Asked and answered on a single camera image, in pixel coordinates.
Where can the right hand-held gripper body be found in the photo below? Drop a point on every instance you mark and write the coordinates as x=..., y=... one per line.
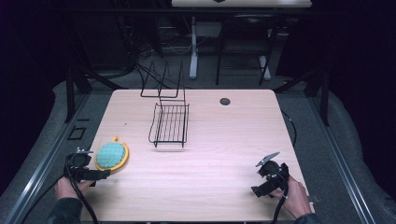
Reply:
x=274, y=174

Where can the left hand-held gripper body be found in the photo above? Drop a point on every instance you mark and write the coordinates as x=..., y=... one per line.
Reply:
x=77, y=163

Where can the teal yellow-rimmed pot holder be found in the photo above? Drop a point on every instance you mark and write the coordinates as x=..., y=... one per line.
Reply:
x=111, y=155

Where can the person's left hand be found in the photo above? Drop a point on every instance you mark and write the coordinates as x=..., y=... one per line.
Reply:
x=67, y=189

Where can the person's right hand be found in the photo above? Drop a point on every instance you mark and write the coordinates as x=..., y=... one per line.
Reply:
x=295, y=199

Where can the dark round table grommet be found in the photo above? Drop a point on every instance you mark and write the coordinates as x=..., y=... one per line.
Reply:
x=224, y=101

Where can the black chair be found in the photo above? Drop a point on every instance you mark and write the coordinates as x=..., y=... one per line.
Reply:
x=246, y=34

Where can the metal floor rail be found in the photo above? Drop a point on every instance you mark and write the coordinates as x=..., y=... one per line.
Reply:
x=345, y=165
x=40, y=168

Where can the silver table bracket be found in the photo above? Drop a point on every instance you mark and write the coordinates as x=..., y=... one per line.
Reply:
x=314, y=198

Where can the black frame stand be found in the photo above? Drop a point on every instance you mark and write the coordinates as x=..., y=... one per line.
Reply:
x=74, y=90
x=320, y=90

